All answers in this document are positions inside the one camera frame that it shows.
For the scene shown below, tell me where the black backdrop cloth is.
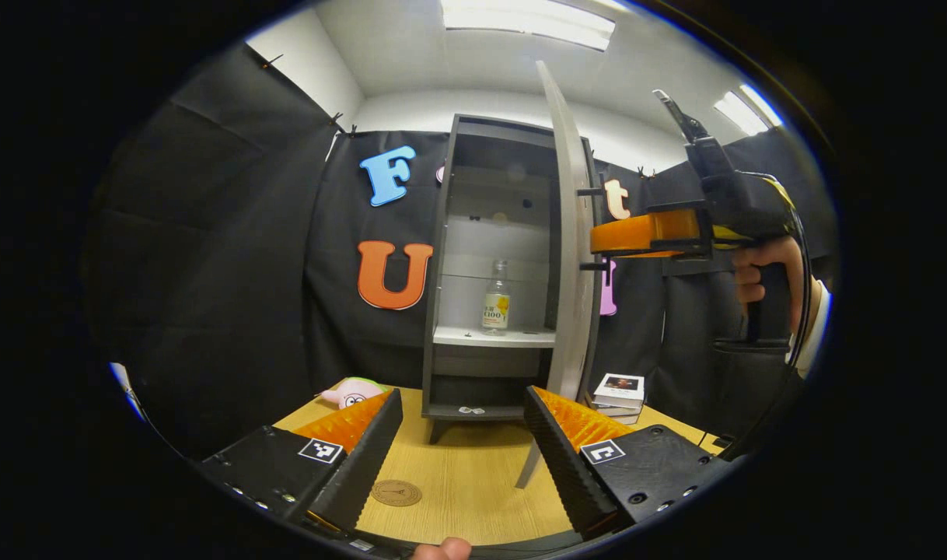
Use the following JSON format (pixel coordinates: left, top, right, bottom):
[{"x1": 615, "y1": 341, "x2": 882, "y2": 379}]
[{"x1": 85, "y1": 43, "x2": 840, "y2": 460}]

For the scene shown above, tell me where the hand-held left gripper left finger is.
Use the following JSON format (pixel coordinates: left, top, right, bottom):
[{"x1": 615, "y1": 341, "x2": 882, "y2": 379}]
[{"x1": 201, "y1": 388, "x2": 404, "y2": 534}]

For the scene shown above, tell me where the white book portrait cover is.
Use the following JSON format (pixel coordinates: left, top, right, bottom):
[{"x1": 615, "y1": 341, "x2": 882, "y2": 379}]
[{"x1": 594, "y1": 373, "x2": 646, "y2": 409}]

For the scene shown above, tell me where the black door handle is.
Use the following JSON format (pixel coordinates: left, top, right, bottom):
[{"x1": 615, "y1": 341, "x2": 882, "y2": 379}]
[{"x1": 576, "y1": 187, "x2": 606, "y2": 271}]

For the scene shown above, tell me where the small ceiling light panel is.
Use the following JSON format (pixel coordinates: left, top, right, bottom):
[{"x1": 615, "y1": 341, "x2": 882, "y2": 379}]
[{"x1": 713, "y1": 84, "x2": 785, "y2": 137}]

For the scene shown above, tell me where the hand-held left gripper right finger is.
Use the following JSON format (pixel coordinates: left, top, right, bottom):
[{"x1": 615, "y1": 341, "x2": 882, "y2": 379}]
[{"x1": 523, "y1": 385, "x2": 735, "y2": 539}]

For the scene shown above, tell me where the round brown coaster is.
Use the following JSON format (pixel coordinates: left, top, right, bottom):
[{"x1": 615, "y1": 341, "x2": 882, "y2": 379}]
[{"x1": 370, "y1": 479, "x2": 424, "y2": 508}]

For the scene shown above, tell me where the large ceiling light panel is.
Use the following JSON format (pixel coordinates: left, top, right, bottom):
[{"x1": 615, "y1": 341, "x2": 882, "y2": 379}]
[{"x1": 441, "y1": 0, "x2": 617, "y2": 52}]

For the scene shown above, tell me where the pink plush toy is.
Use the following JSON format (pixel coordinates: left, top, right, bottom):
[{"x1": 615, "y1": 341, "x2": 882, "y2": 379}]
[{"x1": 316, "y1": 377, "x2": 391, "y2": 410}]

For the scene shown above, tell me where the dark grey cabinet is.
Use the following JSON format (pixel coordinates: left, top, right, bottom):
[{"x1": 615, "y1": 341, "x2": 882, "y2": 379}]
[{"x1": 421, "y1": 114, "x2": 603, "y2": 444}]

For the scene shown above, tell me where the clear bottle yellow label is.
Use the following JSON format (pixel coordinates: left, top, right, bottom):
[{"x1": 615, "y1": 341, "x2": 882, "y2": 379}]
[{"x1": 482, "y1": 260, "x2": 512, "y2": 336}]

